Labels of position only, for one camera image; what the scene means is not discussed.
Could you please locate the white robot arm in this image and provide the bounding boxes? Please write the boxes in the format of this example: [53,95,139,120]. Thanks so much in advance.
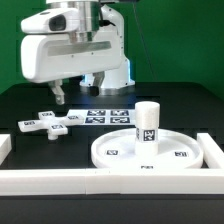
[21,0,134,105]

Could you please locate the white U-shaped boundary frame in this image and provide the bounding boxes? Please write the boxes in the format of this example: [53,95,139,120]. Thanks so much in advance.
[0,133,224,196]

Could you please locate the white round table top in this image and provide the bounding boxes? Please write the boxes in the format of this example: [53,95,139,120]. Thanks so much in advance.
[91,128,203,170]

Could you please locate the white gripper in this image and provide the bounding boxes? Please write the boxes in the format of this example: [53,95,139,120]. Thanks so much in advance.
[21,8,124,105]

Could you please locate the white marker sheet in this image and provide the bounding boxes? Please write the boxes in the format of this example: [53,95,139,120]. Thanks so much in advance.
[68,109,135,126]

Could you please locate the white cross-shaped table base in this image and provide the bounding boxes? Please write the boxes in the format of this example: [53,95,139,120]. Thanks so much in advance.
[18,111,84,140]

